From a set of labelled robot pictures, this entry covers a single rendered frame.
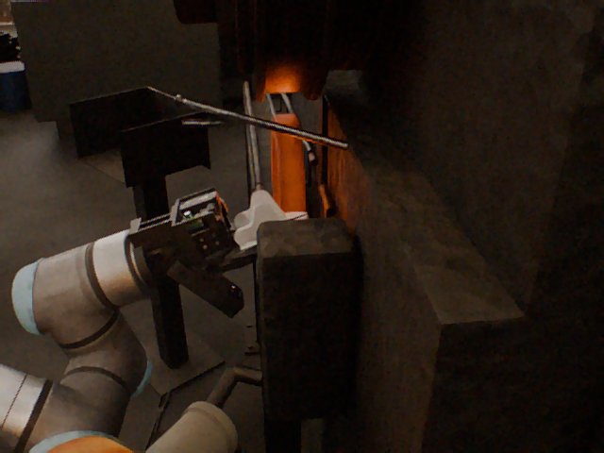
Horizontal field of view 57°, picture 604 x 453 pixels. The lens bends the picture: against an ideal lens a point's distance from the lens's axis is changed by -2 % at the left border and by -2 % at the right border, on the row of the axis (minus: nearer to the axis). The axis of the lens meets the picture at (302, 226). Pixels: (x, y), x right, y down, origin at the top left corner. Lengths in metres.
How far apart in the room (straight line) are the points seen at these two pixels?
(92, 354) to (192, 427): 0.28
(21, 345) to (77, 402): 1.13
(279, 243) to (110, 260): 0.23
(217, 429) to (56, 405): 0.23
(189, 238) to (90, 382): 0.21
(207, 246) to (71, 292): 0.17
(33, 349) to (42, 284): 1.08
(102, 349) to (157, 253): 0.15
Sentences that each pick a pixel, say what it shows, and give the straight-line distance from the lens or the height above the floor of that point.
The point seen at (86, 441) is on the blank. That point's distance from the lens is 0.44.
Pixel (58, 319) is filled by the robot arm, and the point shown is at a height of 0.66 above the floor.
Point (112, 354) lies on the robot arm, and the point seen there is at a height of 0.60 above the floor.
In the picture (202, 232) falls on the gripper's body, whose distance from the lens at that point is 0.67.
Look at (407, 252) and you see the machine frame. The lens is 0.43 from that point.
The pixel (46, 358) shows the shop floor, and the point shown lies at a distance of 1.77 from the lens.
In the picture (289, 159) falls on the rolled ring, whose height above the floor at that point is 0.81.
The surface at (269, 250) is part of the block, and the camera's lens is 0.56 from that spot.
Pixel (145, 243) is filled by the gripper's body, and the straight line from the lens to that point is 0.70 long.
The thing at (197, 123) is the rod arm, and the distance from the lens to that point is 0.69.
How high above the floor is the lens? 1.09
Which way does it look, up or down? 29 degrees down
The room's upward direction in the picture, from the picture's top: straight up
